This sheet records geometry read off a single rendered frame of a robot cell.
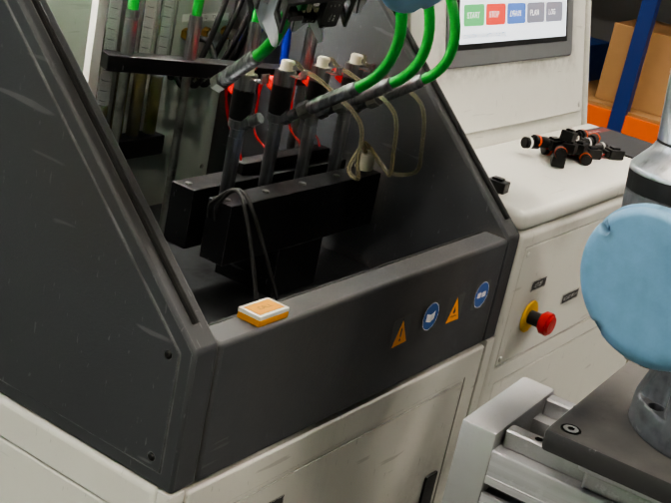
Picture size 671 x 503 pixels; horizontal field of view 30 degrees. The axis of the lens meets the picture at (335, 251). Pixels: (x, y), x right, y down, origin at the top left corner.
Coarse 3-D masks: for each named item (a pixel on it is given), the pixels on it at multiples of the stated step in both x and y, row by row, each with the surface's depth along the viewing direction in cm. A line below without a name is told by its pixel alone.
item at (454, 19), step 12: (456, 0) 163; (456, 12) 163; (456, 24) 163; (312, 36) 176; (456, 36) 163; (312, 48) 176; (456, 48) 164; (312, 60) 177; (444, 60) 164; (432, 72) 166; (408, 84) 168; (420, 84) 167; (384, 96) 171; (396, 96) 170; (372, 108) 173
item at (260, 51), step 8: (136, 0) 162; (128, 8) 162; (136, 8) 162; (128, 16) 162; (136, 16) 163; (288, 24) 132; (280, 40) 133; (264, 48) 135; (272, 48) 134; (256, 56) 136; (264, 56) 136
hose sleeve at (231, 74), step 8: (248, 56) 137; (232, 64) 140; (240, 64) 139; (248, 64) 138; (256, 64) 137; (224, 72) 142; (232, 72) 140; (240, 72) 139; (248, 72) 140; (224, 80) 142; (232, 80) 141
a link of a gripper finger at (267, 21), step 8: (264, 0) 128; (272, 0) 127; (264, 8) 129; (272, 8) 127; (264, 16) 130; (272, 16) 128; (264, 24) 130; (272, 24) 128; (272, 32) 128; (272, 40) 129
